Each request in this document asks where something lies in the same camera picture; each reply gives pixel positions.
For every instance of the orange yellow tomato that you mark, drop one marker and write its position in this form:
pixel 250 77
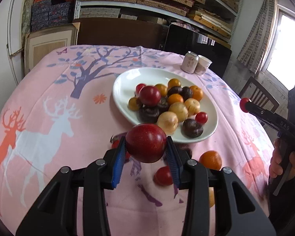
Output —
pixel 162 89

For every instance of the striped yellow round fruit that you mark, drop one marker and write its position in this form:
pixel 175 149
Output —
pixel 193 106

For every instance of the small orange fruit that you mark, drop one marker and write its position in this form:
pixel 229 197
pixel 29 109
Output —
pixel 175 98

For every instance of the pink deer tablecloth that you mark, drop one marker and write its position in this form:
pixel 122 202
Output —
pixel 63 114

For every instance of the framed picture leaning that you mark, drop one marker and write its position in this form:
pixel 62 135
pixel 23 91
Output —
pixel 40 43

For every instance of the red cherry tomato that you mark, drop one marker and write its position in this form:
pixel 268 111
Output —
pixel 201 118

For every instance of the pink drink can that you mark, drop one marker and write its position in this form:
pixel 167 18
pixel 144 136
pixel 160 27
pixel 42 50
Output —
pixel 190 62

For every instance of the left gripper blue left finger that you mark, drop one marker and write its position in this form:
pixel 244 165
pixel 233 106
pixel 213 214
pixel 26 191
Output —
pixel 119 158

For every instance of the window with white frame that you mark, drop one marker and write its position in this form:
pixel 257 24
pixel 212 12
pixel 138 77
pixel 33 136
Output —
pixel 280 58

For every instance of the yellow-green round fruit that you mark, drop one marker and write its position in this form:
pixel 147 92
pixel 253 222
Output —
pixel 168 122

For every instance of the black glossy panel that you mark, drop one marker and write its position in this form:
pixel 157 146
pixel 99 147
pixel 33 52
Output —
pixel 180 40

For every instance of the large orange mandarin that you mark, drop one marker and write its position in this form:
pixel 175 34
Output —
pixel 197 93

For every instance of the dark wooden chair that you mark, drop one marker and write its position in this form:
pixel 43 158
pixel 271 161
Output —
pixel 260 95

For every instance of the orange yellow passion fruit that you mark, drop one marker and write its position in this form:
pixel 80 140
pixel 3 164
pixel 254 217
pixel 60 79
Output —
pixel 211 159

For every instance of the striped yellow melon fruit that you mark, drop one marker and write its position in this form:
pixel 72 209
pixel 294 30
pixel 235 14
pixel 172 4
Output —
pixel 180 110

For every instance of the metal storage shelf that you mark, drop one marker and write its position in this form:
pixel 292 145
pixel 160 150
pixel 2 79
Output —
pixel 216 17

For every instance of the white oval plate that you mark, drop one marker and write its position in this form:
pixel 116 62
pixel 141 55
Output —
pixel 140 102

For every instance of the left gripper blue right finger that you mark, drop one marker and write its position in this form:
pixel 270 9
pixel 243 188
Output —
pixel 173 161

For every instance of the dark purple passion fruit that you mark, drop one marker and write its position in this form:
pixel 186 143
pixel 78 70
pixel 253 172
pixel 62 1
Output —
pixel 186 93

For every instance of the white paper cup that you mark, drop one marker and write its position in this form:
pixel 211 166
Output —
pixel 202 66

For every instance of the green orange mandarin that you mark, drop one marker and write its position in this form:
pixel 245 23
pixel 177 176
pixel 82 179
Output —
pixel 174 82

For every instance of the dark wrinkled passion fruit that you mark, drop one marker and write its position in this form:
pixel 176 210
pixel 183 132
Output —
pixel 174 90

